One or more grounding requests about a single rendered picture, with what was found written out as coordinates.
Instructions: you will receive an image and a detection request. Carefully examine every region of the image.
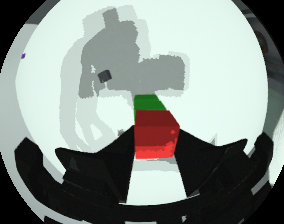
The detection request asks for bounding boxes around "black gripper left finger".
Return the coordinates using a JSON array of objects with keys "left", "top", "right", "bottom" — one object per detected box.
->
[{"left": 54, "top": 125, "right": 135, "bottom": 204}]

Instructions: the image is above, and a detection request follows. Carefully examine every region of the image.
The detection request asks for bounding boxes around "red block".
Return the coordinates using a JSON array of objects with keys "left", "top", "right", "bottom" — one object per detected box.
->
[{"left": 134, "top": 109, "right": 181, "bottom": 160}]

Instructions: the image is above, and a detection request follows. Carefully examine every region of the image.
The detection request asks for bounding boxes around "green block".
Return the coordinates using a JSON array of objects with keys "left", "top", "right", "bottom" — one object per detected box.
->
[
  {"left": 134, "top": 100, "right": 166, "bottom": 119},
  {"left": 134, "top": 95, "right": 159, "bottom": 105}
]

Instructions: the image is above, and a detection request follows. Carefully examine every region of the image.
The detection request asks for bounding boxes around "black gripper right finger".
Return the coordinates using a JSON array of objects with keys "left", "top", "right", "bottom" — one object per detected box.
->
[{"left": 174, "top": 128, "right": 248, "bottom": 197}]

